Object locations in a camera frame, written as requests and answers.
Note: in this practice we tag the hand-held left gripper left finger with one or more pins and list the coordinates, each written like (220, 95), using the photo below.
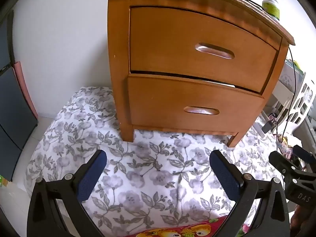
(91, 175)

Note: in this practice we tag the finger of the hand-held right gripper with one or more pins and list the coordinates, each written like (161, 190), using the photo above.
(302, 153)
(281, 161)

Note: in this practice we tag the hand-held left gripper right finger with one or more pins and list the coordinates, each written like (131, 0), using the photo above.
(224, 175)

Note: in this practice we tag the wooden drawer with clothes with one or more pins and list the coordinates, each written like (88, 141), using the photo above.
(160, 103)

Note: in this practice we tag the person's right hand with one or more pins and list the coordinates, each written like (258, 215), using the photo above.
(297, 219)

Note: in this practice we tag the black charger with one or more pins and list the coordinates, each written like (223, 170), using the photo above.
(267, 127)

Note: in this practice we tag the white lattice plastic basket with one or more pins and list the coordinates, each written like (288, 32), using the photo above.
(302, 103)

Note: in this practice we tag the grey floral blanket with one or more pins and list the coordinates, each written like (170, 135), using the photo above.
(148, 172)

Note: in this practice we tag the white shelf unit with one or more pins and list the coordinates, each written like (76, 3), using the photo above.
(279, 93)

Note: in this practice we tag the red floral blanket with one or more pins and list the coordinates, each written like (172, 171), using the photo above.
(172, 232)

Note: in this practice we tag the pale printed box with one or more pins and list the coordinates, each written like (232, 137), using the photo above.
(287, 76)

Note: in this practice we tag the yellow sponge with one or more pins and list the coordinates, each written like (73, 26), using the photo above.
(296, 65)

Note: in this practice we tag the green packet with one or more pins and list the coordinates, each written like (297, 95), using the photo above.
(3, 180)

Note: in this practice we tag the pink board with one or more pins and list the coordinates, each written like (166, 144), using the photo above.
(26, 91)

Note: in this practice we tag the wooden nightstand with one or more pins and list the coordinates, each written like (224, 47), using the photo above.
(118, 54)

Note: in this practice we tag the plain wooden drawer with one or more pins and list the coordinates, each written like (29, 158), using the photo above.
(172, 42)

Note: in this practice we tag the white bottle green label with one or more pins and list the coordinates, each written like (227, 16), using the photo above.
(271, 7)

